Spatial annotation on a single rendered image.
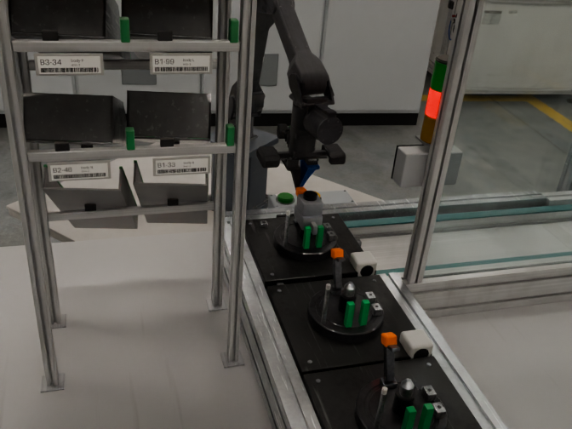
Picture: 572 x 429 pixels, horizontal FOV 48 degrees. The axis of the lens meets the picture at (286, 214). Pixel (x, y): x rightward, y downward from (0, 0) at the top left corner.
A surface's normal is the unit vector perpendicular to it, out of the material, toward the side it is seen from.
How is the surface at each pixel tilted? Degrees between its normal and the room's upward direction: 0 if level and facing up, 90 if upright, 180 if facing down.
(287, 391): 0
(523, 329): 0
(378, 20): 90
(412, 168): 90
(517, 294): 90
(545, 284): 90
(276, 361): 0
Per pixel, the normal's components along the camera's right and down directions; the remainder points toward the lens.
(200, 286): 0.07, -0.86
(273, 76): 0.20, 0.50
